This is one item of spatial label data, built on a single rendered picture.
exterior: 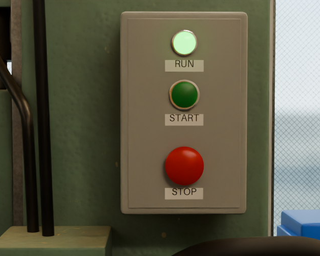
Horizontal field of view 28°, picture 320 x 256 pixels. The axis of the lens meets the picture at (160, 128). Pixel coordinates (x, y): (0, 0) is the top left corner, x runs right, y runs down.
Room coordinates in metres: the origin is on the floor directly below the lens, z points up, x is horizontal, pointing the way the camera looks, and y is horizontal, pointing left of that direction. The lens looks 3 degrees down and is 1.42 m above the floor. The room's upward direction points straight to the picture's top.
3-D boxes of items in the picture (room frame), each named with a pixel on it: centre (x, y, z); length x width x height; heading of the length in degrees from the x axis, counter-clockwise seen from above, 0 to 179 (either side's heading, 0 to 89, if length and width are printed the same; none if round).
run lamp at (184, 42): (0.49, -0.02, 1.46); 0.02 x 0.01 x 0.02; 91
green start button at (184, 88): (0.49, -0.02, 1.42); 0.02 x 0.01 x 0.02; 91
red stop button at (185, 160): (0.49, -0.02, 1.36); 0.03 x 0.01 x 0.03; 91
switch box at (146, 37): (0.53, -0.02, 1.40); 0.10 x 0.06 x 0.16; 91
